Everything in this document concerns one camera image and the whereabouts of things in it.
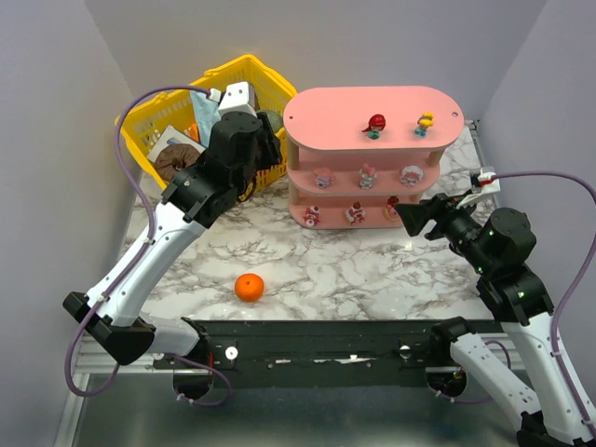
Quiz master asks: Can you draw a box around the pink bear donut toy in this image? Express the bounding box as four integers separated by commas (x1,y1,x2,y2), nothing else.
384,196,400,222

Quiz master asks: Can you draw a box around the white ring pink figure toy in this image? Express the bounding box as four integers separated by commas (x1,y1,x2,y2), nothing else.
400,165,425,187

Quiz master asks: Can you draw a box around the pink round planet toy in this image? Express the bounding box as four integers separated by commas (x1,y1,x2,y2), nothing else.
313,168,336,189

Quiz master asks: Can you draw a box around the small yellow minion toy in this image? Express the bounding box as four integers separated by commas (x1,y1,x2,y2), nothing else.
414,112,434,138

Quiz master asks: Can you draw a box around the red strawberry figure toy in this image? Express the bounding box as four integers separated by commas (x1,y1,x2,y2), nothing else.
362,114,386,140

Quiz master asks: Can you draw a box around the pink bear strawberry toy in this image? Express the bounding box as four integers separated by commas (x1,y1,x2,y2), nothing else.
304,206,320,228

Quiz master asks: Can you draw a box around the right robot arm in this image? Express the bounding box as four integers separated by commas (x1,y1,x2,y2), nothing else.
395,194,595,446

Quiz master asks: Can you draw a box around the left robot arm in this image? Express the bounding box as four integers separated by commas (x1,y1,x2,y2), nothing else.
62,112,281,365

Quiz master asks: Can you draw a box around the pink three-tier wooden shelf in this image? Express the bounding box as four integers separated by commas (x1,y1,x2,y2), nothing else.
283,86,465,230

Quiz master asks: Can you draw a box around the green melon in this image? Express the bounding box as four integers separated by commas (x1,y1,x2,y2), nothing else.
258,109,283,134

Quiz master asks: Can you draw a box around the light blue cassava chips bag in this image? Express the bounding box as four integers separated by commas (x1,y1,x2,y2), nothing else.
190,88,222,147

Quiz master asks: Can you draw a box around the orange snack packet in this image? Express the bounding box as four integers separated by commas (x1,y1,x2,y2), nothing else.
188,123,200,142

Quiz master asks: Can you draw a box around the white and blue box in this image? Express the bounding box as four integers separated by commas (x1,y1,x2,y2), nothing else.
147,125,205,163

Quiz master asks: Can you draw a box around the brown striped wrapped roll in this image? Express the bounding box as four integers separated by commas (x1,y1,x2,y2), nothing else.
154,143,200,182

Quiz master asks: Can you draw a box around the yellow plastic shopping basket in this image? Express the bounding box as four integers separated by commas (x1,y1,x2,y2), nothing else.
121,54,297,189

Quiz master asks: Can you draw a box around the orange fruit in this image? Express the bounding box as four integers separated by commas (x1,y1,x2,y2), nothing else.
234,273,264,303

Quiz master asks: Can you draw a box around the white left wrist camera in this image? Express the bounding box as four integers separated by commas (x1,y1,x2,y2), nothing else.
208,81,257,116

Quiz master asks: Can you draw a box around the black front mounting rail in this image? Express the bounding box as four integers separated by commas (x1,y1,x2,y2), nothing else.
153,318,504,390

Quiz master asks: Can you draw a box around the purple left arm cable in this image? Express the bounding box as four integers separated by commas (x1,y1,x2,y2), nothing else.
63,85,234,407

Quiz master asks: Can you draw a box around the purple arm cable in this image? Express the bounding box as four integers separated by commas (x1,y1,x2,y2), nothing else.
63,85,234,407
437,170,596,425

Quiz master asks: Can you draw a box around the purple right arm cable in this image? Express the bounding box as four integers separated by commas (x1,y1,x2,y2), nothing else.
437,170,596,425

